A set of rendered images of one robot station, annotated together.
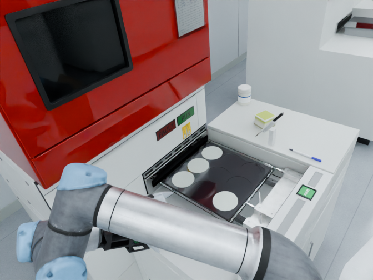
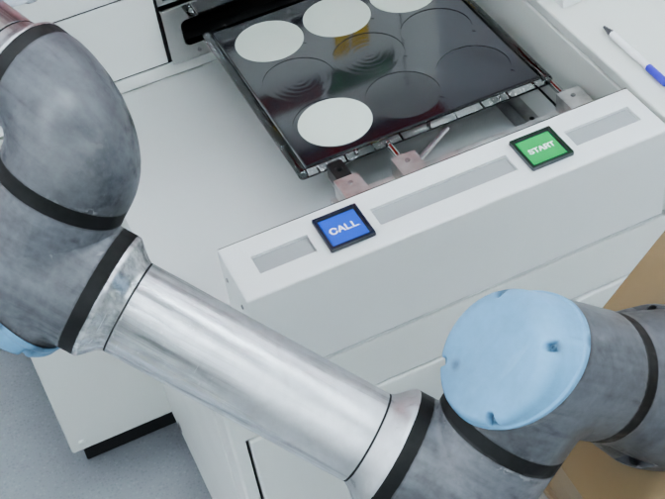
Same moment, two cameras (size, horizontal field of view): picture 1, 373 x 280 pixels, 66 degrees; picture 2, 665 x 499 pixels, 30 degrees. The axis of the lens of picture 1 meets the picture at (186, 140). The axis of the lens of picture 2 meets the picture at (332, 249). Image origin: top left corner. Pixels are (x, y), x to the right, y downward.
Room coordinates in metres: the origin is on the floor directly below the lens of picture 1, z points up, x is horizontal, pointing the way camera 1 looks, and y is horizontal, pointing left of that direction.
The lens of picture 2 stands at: (-0.41, -0.69, 1.94)
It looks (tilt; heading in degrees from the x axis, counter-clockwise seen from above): 45 degrees down; 27
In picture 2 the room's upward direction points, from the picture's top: 9 degrees counter-clockwise
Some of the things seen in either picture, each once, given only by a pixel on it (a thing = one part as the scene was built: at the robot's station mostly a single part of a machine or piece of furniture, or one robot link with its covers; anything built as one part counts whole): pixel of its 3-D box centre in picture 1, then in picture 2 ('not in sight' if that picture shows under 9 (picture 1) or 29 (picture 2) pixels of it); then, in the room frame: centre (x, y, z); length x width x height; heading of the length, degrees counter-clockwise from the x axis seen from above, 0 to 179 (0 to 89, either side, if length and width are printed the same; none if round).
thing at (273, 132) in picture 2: (191, 201); (251, 100); (0.77, 0.01, 0.90); 0.37 x 0.01 x 0.01; 46
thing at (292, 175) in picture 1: (292, 175); (583, 113); (0.85, -0.43, 0.89); 0.08 x 0.03 x 0.03; 46
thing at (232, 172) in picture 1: (217, 175); (368, 54); (0.90, -0.12, 0.90); 0.34 x 0.34 x 0.01; 46
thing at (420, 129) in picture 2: (253, 193); (427, 126); (0.78, -0.25, 0.90); 0.38 x 0.01 x 0.01; 136
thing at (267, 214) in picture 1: (265, 213); (417, 179); (0.68, -0.26, 0.89); 0.08 x 0.03 x 0.03; 46
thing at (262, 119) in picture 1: (265, 120); not in sight; (1.13, -0.39, 1.00); 0.07 x 0.07 x 0.07; 26
